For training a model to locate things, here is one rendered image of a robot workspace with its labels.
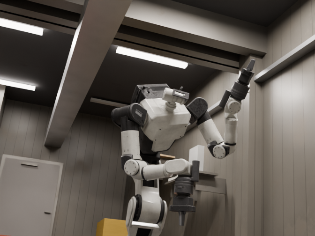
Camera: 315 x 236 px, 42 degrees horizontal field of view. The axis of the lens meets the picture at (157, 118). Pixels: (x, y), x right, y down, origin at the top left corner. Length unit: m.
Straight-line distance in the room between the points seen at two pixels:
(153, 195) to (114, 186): 7.71
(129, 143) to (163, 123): 0.21
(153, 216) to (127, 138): 0.44
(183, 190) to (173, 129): 0.43
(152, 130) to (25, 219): 7.61
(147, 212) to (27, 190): 7.55
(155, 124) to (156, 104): 0.12
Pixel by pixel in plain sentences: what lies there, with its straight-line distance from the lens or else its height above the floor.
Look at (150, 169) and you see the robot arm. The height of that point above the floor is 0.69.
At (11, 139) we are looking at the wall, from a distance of 9.84.
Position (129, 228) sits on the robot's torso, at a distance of 2.20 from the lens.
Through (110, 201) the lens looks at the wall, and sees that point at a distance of 9.84.
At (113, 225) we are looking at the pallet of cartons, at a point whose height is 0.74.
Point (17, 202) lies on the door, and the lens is 9.56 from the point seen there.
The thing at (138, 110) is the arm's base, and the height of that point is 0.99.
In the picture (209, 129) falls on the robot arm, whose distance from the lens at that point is 2.27.
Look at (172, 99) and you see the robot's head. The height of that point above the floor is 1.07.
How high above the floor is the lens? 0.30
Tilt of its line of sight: 19 degrees up
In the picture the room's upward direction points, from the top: 5 degrees clockwise
